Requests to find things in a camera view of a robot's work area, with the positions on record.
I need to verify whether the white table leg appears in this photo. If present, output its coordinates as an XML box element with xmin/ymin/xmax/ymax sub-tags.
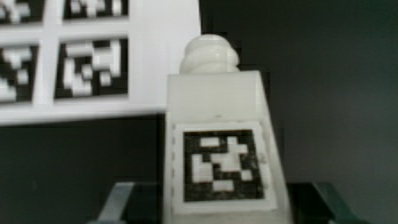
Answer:
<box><xmin>163</xmin><ymin>34</ymin><xmax>293</xmax><ymax>224</ymax></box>

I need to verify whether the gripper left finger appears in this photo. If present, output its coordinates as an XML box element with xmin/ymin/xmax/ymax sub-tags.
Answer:
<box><xmin>87</xmin><ymin>182</ymin><xmax>162</xmax><ymax>224</ymax></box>

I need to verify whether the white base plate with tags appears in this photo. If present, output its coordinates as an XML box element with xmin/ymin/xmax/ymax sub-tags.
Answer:
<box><xmin>0</xmin><ymin>0</ymin><xmax>201</xmax><ymax>126</ymax></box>

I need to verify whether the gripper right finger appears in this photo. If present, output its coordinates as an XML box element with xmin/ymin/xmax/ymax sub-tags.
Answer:
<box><xmin>288</xmin><ymin>182</ymin><xmax>371</xmax><ymax>224</ymax></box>

